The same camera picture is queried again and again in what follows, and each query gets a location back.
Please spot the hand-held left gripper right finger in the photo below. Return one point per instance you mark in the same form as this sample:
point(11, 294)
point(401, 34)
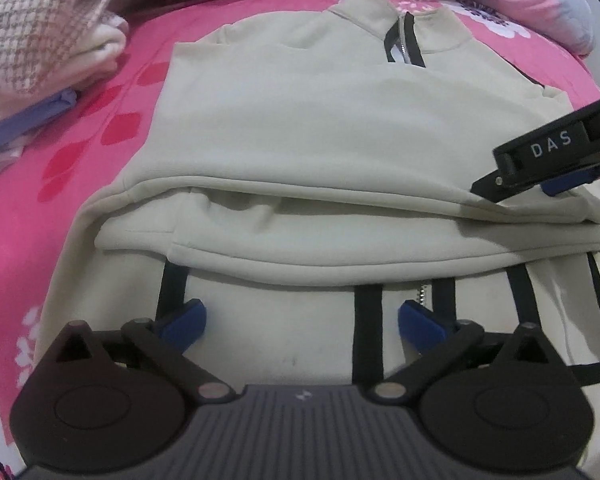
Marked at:
point(420, 322)

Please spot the cream zip-neck sweatshirt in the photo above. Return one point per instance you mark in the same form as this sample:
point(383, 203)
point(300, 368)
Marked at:
point(305, 135)

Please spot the lavender cloth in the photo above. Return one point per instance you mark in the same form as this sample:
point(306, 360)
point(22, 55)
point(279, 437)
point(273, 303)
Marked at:
point(25, 122)

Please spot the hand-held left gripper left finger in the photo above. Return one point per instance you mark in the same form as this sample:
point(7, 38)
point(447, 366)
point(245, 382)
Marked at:
point(185, 325)

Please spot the pink floral bed sheet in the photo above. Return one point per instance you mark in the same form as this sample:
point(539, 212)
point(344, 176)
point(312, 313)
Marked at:
point(80, 110)

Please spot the cream checkered cloth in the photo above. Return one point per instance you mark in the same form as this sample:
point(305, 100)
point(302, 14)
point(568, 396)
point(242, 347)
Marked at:
point(30, 25)

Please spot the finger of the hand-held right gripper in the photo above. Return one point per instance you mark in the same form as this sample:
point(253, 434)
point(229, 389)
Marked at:
point(567, 182)

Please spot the white floral cloth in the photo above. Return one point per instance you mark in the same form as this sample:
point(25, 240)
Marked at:
point(0, 162)

